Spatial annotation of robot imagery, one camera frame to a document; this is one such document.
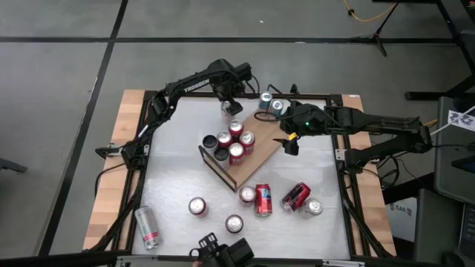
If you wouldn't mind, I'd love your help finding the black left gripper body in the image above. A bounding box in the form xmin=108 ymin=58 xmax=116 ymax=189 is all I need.
xmin=216 ymin=79 xmax=245 ymax=105

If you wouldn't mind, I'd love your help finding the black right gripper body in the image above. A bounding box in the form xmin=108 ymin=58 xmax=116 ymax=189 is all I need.
xmin=278 ymin=100 xmax=331 ymax=135

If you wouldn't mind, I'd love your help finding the red soda can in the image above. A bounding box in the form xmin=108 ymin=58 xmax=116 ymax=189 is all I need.
xmin=227 ymin=119 xmax=246 ymax=144

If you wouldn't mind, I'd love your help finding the red Fanta strawberry can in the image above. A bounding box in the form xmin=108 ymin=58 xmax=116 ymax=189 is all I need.
xmin=227 ymin=142 xmax=246 ymax=166
xmin=238 ymin=130 xmax=257 ymax=156
xmin=216 ymin=131 xmax=234 ymax=150
xmin=188 ymin=196 xmax=209 ymax=218
xmin=255 ymin=183 xmax=274 ymax=217

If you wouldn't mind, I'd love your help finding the silver Celsius can black top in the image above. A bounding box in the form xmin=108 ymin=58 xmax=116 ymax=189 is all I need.
xmin=214 ymin=147 xmax=231 ymax=168
xmin=201 ymin=133 xmax=219 ymax=153

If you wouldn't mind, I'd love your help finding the silver and teal energy can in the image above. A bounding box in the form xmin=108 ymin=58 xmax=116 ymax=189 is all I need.
xmin=258 ymin=90 xmax=274 ymax=111
xmin=268 ymin=99 xmax=286 ymax=118

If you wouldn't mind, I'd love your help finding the red Star Wars cola can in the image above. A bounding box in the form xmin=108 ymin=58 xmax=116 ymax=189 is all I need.
xmin=280 ymin=181 xmax=312 ymax=214
xmin=225 ymin=214 xmax=245 ymax=234

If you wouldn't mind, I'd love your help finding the silver can with red print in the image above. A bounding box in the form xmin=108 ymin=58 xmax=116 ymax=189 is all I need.
xmin=298 ymin=197 xmax=324 ymax=220

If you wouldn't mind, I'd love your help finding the red Coca-Cola can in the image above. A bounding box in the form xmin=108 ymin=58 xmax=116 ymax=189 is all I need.
xmin=238 ymin=185 xmax=258 ymax=207

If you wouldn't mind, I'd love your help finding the white table cover sheet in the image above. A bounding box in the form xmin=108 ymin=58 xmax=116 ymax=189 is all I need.
xmin=131 ymin=96 xmax=352 ymax=260

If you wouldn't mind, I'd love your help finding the black tripod stand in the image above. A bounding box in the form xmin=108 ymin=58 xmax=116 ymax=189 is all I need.
xmin=350 ymin=0 xmax=402 ymax=59

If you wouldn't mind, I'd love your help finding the black desk base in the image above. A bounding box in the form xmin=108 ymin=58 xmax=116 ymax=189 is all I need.
xmin=404 ymin=0 xmax=475 ymax=102

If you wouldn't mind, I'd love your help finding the white labelled box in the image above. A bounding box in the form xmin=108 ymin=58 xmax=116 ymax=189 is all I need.
xmin=385 ymin=196 xmax=419 ymax=243

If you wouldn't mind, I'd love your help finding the silver can with pink band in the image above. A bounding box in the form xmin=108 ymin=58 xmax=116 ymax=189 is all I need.
xmin=134 ymin=205 xmax=164 ymax=250

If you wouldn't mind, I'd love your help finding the white printed paper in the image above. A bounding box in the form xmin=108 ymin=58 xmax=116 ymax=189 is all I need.
xmin=447 ymin=109 xmax=475 ymax=134

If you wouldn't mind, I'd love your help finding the grey equipment cabinet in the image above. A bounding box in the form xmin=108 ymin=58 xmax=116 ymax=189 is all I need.
xmin=413 ymin=187 xmax=475 ymax=267
xmin=433 ymin=95 xmax=475 ymax=207

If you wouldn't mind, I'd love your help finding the black tablet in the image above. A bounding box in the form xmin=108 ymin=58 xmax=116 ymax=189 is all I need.
xmin=451 ymin=154 xmax=475 ymax=175

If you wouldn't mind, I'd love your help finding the dark keyboard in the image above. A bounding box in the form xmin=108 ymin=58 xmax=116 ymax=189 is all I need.
xmin=458 ymin=202 xmax=475 ymax=257

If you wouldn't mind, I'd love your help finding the black furniture foot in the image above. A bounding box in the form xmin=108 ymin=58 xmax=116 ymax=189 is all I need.
xmin=0 ymin=157 xmax=29 ymax=174

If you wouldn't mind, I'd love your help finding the black crossbar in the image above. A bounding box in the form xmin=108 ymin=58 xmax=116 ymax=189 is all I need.
xmin=0 ymin=250 xmax=123 ymax=267

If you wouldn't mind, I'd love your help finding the black looped cable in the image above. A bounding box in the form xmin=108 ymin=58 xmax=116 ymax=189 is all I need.
xmin=253 ymin=110 xmax=289 ymax=123
xmin=243 ymin=72 xmax=261 ymax=98

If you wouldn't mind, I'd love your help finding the black cable bundle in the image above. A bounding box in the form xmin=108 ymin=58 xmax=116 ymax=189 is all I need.
xmin=365 ymin=154 xmax=420 ymax=188

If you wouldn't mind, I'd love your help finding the black camera with mount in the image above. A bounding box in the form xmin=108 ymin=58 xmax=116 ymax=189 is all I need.
xmin=188 ymin=232 xmax=256 ymax=267

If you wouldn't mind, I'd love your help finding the white cable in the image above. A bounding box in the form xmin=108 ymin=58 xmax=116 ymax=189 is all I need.
xmin=425 ymin=105 xmax=475 ymax=139

